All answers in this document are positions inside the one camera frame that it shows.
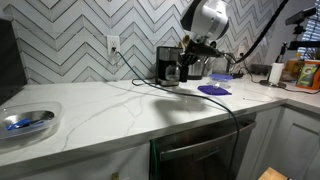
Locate steel utensil holder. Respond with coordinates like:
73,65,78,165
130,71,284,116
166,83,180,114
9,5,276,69
187,60,205,80

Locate glass carafe with black handle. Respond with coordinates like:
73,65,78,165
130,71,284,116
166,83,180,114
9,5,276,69
165,65,180,82

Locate blue utensil in dish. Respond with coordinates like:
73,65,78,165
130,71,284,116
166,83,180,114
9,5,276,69
6,118,43,131

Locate clear glass oval dish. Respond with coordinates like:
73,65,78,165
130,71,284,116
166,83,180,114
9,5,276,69
0,102,64,140

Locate clear container with blue lid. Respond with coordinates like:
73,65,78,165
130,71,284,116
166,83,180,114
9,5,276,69
208,74,233,89

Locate black camera on stand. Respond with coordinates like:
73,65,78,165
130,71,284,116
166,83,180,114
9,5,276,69
285,7,320,50

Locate green towel on dishwasher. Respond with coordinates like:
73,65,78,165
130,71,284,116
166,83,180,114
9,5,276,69
150,140,158,180

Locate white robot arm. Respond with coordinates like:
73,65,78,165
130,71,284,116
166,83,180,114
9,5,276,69
179,0,229,82

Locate wooden spoon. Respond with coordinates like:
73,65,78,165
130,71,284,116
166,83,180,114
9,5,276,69
182,35,190,49

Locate stainless steel dishwasher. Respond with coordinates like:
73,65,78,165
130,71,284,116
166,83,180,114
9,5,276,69
149,113,257,180

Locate white wall outlet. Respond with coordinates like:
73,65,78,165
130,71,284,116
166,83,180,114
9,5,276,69
107,35,120,56

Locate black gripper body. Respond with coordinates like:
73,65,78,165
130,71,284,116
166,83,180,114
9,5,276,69
185,40,223,58

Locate black power cable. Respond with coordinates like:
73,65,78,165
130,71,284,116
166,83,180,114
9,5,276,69
112,48,242,180

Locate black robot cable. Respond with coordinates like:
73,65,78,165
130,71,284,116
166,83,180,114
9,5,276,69
223,0,290,65

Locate black drip coffee machine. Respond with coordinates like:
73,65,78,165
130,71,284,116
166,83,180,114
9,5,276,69
155,46,182,86

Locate purple plastic lid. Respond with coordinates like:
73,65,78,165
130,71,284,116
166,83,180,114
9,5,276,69
198,85,230,96

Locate white paper towel roll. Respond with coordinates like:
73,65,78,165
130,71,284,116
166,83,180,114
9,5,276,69
268,63,285,84

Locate black appliance at left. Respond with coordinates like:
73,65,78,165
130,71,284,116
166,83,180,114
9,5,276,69
0,19,27,105

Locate wooden stool corner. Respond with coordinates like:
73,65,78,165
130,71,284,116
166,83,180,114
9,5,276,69
258,167,287,180

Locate orange Gatorade canister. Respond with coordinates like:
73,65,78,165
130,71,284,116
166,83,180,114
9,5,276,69
296,60,320,90

